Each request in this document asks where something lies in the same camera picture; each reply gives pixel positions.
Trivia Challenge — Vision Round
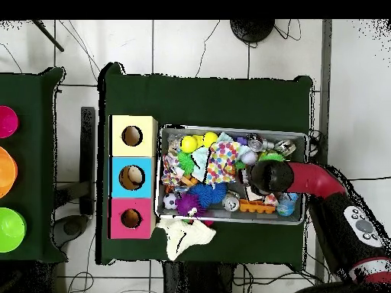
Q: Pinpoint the black round stand base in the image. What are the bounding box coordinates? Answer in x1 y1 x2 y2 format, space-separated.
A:
229 19 276 43

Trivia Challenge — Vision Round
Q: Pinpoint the dark green tablecloth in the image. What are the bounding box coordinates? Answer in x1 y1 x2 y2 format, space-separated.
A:
96 61 315 271

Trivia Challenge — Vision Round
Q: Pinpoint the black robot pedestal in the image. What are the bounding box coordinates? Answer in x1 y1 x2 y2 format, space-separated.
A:
161 260 236 293

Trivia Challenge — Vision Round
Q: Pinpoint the yellow tennis ball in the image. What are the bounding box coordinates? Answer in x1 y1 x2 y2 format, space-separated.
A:
179 135 199 154

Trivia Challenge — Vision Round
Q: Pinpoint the black upright panel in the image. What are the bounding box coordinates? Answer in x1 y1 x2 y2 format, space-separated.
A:
79 106 96 216

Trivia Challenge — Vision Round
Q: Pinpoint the small soccer ball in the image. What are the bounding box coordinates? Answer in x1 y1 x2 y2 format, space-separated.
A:
162 193 179 211

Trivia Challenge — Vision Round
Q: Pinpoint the smooth yellow ball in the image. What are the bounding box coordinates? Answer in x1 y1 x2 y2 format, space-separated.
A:
202 131 219 148

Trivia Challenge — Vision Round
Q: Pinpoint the shallow mesh bin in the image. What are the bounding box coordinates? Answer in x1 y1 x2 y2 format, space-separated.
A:
155 123 310 226

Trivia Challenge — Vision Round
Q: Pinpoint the cream knitted cloth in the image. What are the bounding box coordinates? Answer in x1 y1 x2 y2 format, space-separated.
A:
155 217 217 262

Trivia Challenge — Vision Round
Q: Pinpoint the orange plastic bowl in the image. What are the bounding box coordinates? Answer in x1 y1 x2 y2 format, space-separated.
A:
0 146 18 199

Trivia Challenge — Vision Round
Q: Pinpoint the wooden box with three holes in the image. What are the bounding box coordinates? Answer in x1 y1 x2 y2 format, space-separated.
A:
108 114 158 240

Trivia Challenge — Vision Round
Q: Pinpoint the black pole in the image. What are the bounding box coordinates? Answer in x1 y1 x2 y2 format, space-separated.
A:
31 19 65 53

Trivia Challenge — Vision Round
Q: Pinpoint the black cable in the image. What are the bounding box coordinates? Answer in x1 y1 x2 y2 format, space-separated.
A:
349 175 391 182

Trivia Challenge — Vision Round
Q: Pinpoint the colourful polka dot cloth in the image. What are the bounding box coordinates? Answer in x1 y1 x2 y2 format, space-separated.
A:
160 153 186 188
263 193 280 208
205 140 243 187

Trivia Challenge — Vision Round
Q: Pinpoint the green plastic bowl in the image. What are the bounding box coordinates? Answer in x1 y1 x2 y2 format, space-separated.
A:
0 207 27 253

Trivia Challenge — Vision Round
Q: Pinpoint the mint green cloth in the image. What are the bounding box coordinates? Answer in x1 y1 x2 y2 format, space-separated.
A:
189 131 252 182

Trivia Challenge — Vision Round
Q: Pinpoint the orange toy brick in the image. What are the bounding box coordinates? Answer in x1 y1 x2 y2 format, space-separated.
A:
238 198 276 214

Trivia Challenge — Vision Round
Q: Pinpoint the purple spiky toy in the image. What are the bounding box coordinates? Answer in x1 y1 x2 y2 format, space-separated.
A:
175 192 208 218

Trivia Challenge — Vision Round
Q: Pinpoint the pink plastic bowl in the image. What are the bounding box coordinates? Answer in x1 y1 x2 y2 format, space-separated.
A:
0 105 20 139

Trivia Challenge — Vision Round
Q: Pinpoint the dark green cloth side table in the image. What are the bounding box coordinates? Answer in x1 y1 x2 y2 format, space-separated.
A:
0 66 69 263

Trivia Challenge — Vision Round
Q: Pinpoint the blue spiky toy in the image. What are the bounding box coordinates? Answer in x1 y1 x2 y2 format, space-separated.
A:
186 182 229 204

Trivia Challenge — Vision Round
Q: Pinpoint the dark grey rounded base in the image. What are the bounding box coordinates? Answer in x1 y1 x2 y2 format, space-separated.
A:
50 214 90 249

